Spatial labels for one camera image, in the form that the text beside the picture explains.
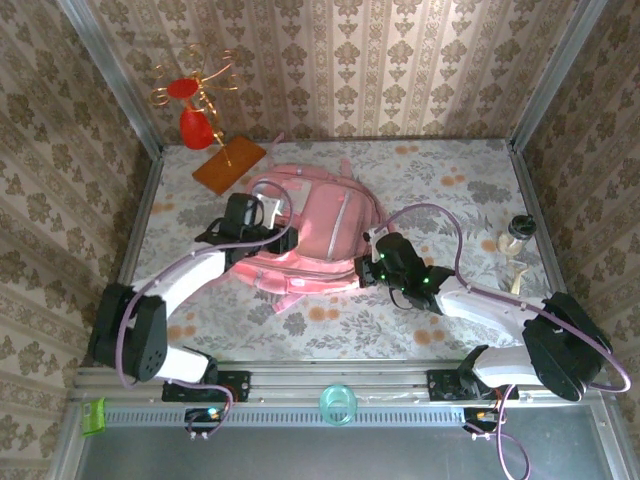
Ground gold wire stand wooden base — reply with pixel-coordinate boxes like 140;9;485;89
148;41;266;196

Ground green small box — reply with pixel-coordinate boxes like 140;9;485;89
79;398;108;437

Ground red drop ornament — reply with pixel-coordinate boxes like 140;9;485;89
179;108;214;150

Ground aluminium cross rail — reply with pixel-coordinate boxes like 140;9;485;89
69;362;614;405

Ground red disc ornament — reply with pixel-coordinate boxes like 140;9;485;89
166;79;198;100

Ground grey slotted cable duct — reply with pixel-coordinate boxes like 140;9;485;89
82;403;601;427

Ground pink backpack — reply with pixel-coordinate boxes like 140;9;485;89
232;132;387;315

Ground floral tablecloth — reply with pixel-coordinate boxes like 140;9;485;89
110;139;574;362

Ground aluminium side rail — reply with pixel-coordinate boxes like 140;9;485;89
92;149;165;366
507;144;591;364

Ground glass jar black lid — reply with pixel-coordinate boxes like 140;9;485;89
497;213;535;257

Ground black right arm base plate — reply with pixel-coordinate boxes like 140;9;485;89
426;368;520;401

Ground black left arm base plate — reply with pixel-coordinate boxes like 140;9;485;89
160;369;252;403

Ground grey metal panel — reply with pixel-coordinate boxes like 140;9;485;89
74;424;616;480

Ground teal tape roll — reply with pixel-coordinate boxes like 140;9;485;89
318;383;359;427

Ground aluminium frame post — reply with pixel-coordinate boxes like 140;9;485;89
509;0;601;151
57;0;165;156

